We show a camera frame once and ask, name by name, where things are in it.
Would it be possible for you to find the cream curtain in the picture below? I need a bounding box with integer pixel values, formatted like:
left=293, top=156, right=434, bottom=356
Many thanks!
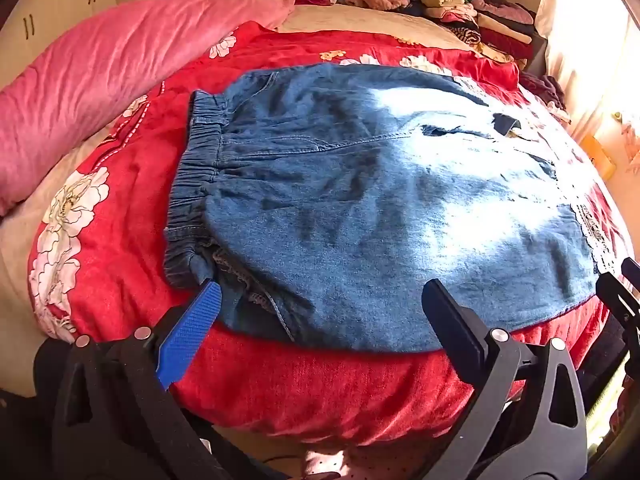
left=535, top=0, right=631, bottom=126

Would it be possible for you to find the person's pink dotted clothing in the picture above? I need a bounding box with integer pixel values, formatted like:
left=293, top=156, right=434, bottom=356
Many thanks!
left=215, top=425, right=451, bottom=480

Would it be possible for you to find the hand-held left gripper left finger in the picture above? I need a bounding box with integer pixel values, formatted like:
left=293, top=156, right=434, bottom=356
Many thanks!
left=52, top=280, right=273, bottom=480

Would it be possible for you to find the cream wardrobe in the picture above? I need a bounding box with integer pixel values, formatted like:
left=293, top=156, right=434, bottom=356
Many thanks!
left=0, top=0, right=118, bottom=91

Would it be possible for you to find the blue denim pants lace trim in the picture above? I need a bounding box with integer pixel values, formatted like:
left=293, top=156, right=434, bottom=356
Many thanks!
left=164, top=62, right=608, bottom=353

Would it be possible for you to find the pink quilt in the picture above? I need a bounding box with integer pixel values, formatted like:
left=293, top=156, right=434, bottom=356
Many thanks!
left=0, top=0, right=298, bottom=216

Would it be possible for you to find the purple garment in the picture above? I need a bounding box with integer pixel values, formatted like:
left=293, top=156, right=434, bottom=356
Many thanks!
left=520, top=72, right=568, bottom=111

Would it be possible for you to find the pile of folded clothes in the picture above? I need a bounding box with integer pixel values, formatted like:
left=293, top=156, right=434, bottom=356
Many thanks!
left=412, top=0, right=548, bottom=63

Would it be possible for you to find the yellow bag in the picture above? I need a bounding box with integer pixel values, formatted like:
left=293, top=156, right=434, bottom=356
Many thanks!
left=580, top=135, right=618, bottom=181

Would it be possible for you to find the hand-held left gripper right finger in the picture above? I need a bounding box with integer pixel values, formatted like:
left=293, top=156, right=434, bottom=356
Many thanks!
left=421, top=278, right=593, bottom=480

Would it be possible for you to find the red floral blanket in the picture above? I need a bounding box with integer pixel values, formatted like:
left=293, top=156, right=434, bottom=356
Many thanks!
left=27, top=22, right=633, bottom=446

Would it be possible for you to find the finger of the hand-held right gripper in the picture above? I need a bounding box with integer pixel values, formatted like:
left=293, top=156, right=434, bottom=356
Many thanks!
left=621, top=257, right=640, bottom=291
left=595, top=272, right=640, bottom=356

